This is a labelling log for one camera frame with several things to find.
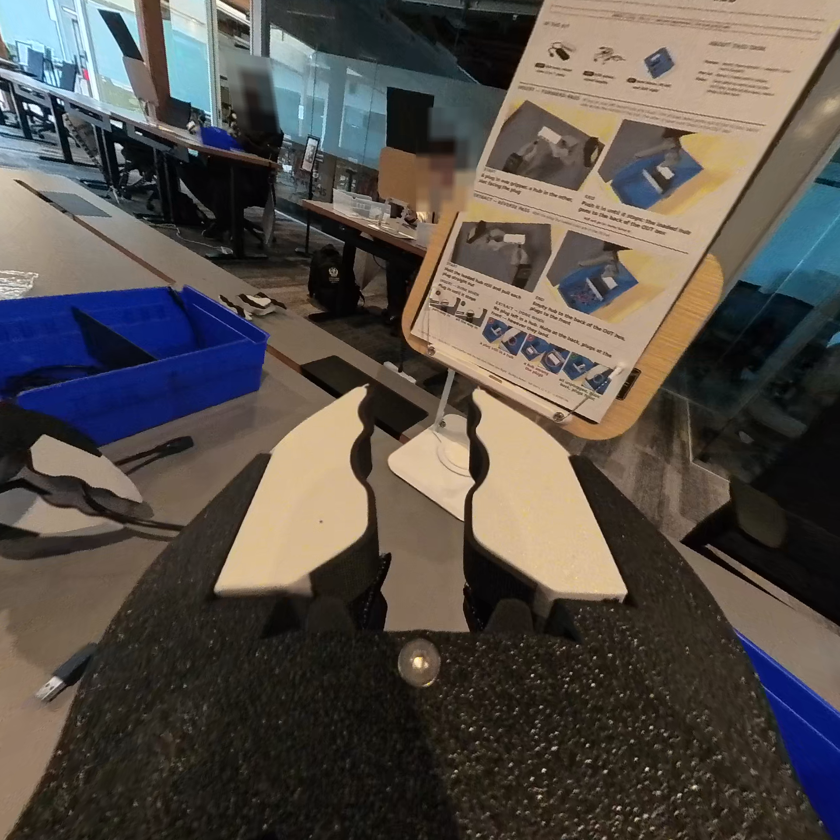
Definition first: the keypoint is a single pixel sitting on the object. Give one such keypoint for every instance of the black bin divider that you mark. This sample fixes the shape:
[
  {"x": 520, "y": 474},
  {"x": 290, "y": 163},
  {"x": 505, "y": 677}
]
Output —
[{"x": 111, "y": 341}]

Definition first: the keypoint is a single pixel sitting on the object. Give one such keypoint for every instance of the small white bracket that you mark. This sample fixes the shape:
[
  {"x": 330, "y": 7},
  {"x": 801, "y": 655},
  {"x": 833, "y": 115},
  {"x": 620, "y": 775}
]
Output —
[{"x": 264, "y": 310}]

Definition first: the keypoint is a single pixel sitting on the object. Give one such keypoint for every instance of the white board stand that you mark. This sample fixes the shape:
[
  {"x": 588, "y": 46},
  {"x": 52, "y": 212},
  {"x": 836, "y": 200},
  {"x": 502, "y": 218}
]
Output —
[{"x": 426, "y": 466}]

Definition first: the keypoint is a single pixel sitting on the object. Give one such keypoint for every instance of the white power strip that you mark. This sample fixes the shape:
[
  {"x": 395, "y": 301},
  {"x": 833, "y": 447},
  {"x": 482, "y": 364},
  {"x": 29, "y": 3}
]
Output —
[{"x": 400, "y": 373}]

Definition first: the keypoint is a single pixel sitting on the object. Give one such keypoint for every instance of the clear plastic container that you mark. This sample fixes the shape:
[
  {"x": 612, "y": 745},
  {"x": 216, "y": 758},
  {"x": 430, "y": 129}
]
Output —
[{"x": 358, "y": 203}]

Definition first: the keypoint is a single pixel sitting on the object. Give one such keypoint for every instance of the wooden post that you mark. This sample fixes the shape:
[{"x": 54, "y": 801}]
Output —
[{"x": 154, "y": 52}]

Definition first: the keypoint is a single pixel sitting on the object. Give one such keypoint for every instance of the black office chair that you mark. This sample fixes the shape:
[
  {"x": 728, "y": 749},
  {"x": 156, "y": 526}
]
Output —
[{"x": 141, "y": 170}]

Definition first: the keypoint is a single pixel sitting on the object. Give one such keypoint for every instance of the black backpack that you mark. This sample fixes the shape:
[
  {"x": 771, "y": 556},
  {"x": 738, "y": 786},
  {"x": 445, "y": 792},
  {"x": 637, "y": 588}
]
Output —
[{"x": 334, "y": 275}]

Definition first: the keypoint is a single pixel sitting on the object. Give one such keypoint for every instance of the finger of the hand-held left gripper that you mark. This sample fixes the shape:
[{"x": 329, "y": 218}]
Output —
[
  {"x": 85, "y": 469},
  {"x": 33, "y": 515}
]

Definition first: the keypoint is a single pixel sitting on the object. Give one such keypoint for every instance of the wooden instruction board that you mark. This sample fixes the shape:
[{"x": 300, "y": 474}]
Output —
[{"x": 656, "y": 197}]

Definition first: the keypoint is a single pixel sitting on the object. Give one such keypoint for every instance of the black flat mat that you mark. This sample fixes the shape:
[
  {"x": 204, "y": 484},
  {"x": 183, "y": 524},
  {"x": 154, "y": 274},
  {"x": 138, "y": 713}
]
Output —
[{"x": 341, "y": 380}]

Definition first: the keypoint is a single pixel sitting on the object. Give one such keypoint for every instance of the long office desk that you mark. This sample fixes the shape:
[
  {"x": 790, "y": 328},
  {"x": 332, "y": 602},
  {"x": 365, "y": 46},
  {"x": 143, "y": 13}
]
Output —
[{"x": 216, "y": 149}]

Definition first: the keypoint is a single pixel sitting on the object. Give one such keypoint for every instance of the blue plastic bin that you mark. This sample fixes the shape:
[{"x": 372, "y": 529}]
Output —
[
  {"x": 164, "y": 387},
  {"x": 807, "y": 754},
  {"x": 220, "y": 141}
]

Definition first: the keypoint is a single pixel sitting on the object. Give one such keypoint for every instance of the clear plastic bag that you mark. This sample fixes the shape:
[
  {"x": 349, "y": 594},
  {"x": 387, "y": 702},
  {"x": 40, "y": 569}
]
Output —
[{"x": 13, "y": 282}]

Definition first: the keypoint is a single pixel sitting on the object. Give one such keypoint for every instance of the framed sign stand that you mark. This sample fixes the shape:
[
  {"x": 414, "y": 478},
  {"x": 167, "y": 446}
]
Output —
[{"x": 312, "y": 156}]

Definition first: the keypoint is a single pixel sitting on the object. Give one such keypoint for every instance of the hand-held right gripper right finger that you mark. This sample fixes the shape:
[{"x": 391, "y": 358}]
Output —
[{"x": 538, "y": 518}]

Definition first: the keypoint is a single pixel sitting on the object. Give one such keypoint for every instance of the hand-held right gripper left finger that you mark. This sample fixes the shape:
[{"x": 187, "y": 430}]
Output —
[{"x": 302, "y": 505}]

